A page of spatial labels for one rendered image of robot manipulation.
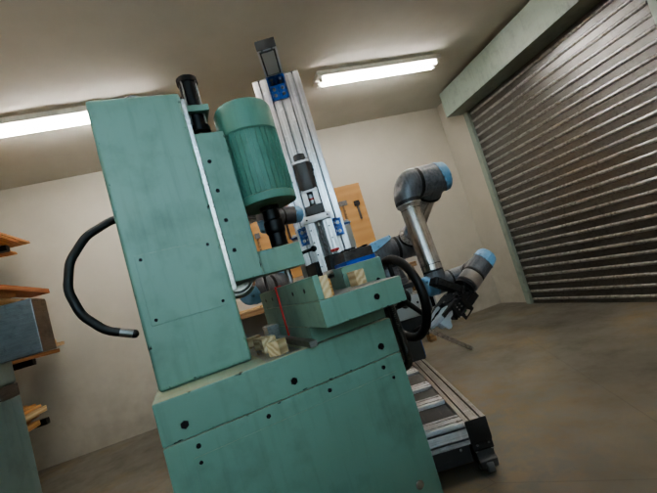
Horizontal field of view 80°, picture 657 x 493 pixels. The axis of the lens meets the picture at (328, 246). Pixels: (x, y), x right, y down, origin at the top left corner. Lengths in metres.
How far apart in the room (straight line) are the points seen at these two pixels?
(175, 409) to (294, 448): 0.27
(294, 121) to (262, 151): 0.98
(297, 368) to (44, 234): 4.10
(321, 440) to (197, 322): 0.40
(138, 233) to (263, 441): 0.56
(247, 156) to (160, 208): 0.28
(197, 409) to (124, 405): 3.70
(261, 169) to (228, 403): 0.61
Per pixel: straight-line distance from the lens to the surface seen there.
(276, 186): 1.12
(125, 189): 1.06
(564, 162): 4.26
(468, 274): 1.40
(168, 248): 1.02
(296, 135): 2.09
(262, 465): 0.96
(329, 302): 0.84
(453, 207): 5.31
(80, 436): 4.76
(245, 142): 1.16
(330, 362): 0.96
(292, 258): 1.13
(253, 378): 0.92
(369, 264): 1.15
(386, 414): 1.04
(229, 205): 1.09
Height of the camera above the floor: 0.94
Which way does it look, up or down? 4 degrees up
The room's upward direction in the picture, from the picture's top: 17 degrees counter-clockwise
